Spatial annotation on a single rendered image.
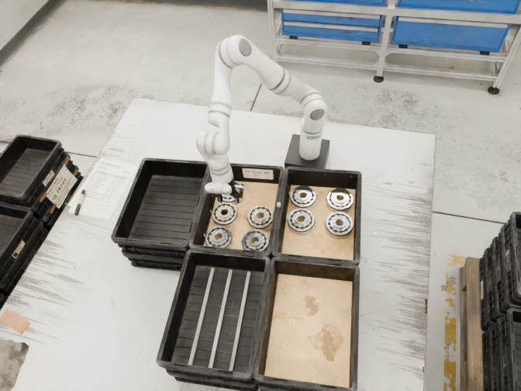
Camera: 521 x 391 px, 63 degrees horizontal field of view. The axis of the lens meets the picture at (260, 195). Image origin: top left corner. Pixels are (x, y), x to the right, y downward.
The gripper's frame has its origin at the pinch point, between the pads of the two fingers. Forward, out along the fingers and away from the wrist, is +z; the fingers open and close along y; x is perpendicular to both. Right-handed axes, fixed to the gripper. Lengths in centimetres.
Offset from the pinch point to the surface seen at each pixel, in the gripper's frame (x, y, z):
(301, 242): 8.1, -27.8, 12.9
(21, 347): 57, 72, 25
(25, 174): -37, 133, 46
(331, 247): 9.2, -38.8, 13.0
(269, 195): -12.4, -12.5, 12.9
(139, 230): 9.6, 36.5, 12.6
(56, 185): -36, 115, 52
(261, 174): -18.3, -9.0, 6.8
